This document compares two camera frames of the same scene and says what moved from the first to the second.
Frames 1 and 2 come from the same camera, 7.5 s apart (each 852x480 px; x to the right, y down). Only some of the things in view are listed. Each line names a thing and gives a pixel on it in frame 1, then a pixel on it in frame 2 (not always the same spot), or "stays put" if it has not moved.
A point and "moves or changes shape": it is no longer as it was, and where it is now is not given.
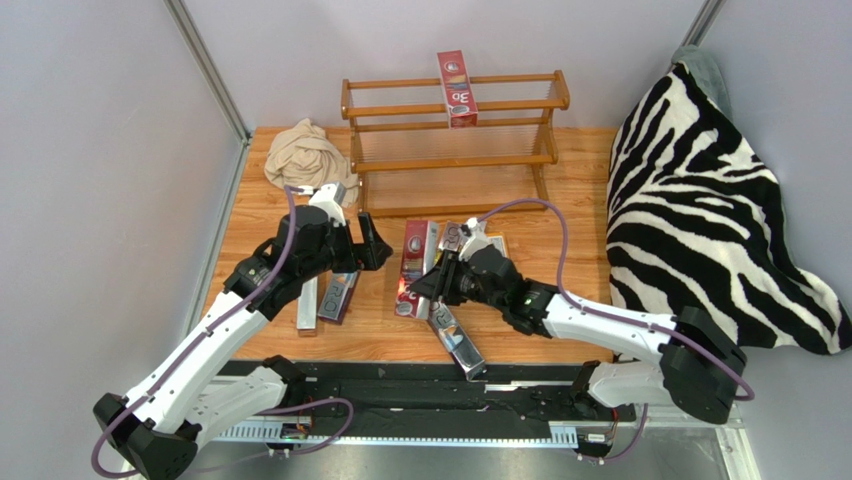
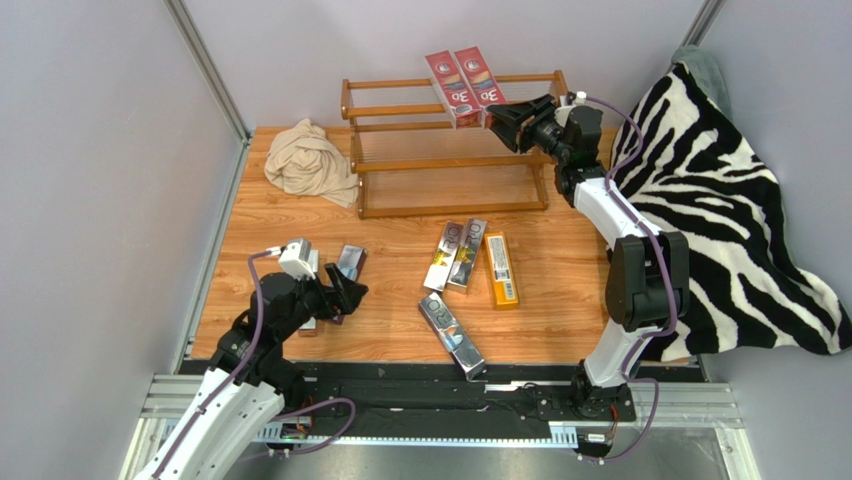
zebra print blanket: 693,218 stays put
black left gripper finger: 372,254 → 347,296
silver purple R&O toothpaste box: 457,340 stays put
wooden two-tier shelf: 409,162 stays put
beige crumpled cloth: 302,155 stays put
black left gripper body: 336,253 → 311,300
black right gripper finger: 433,284 → 508,134
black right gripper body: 446,281 → 527,127
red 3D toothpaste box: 459,93 moves or changes shape
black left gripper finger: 370,234 → 339,281
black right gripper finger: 447,284 → 519,114
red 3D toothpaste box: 420,253 → 481,81
